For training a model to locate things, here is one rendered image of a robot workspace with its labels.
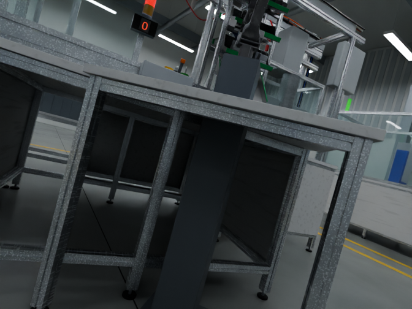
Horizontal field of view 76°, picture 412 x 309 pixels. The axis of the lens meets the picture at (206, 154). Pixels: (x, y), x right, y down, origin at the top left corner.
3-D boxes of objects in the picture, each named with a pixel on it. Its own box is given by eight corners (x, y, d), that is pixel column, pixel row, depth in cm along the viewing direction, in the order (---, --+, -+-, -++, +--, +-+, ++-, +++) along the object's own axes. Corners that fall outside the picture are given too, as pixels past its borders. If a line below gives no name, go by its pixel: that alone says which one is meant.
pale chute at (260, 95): (263, 107, 141) (267, 100, 138) (241, 100, 138) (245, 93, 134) (257, 78, 160) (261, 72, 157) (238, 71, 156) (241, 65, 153)
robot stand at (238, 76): (245, 112, 97) (260, 59, 96) (209, 103, 100) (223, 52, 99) (247, 119, 110) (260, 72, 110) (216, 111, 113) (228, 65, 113)
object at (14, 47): (312, 151, 139) (314, 145, 139) (-55, 29, 77) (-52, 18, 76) (206, 134, 267) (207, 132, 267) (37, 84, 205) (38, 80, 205)
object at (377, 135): (384, 141, 66) (387, 130, 66) (82, 71, 85) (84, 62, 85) (322, 152, 134) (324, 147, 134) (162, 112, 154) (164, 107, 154)
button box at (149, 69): (190, 92, 109) (194, 78, 109) (140, 74, 100) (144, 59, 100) (184, 94, 116) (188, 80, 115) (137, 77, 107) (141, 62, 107)
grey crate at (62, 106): (91, 124, 286) (96, 103, 286) (24, 106, 260) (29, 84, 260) (91, 123, 325) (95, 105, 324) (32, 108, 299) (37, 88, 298)
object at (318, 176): (313, 252, 253) (338, 166, 251) (213, 241, 207) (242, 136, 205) (270, 225, 315) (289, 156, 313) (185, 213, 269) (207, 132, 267)
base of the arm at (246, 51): (250, 61, 101) (254, 46, 100) (234, 58, 102) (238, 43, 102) (251, 67, 107) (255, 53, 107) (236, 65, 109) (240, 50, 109)
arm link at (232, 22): (267, 32, 121) (270, 22, 123) (229, 16, 120) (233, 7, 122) (260, 43, 129) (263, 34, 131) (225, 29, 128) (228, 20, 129)
